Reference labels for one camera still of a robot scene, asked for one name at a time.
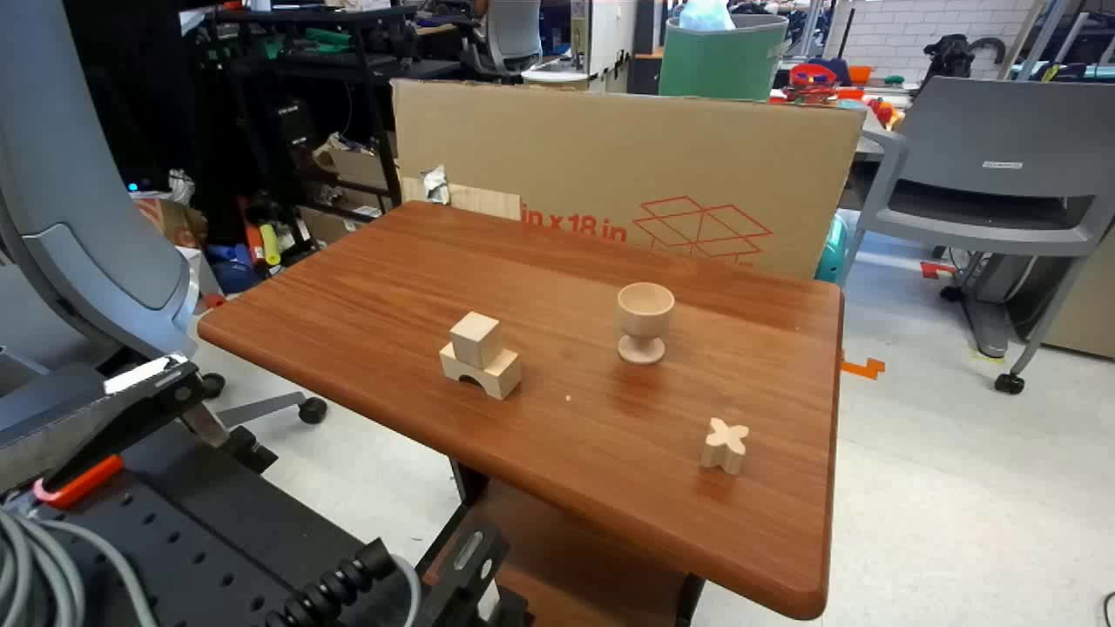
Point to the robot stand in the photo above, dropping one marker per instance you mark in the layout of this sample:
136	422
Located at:
200	540

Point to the large cardboard box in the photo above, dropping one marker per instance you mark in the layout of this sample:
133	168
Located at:
627	165

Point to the flower-shaped wooden block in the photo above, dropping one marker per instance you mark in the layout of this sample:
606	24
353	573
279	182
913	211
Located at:
725	446

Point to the teal round object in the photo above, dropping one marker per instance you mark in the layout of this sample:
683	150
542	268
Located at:
832	252

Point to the grey plastic chair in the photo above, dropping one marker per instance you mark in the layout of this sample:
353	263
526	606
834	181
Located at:
993	165

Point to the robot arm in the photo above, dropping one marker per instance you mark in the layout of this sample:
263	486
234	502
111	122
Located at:
78	174

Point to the red toy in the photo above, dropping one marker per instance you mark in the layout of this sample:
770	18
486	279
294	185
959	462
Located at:
810	83

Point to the black shelf with clutter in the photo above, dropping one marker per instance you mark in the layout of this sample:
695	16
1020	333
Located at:
296	113

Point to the wooden goblet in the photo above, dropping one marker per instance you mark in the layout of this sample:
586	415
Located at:
645	309

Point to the square wooden block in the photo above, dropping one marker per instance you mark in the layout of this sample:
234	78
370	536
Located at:
476	340

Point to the wooden arch block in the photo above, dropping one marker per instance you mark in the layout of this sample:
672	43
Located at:
498	376

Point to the chair base with casters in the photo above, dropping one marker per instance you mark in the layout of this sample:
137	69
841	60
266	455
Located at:
266	405

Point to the green bin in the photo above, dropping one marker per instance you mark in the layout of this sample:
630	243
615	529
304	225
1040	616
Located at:
723	61

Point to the grey office chair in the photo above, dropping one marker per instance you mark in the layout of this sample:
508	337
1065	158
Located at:
512	30

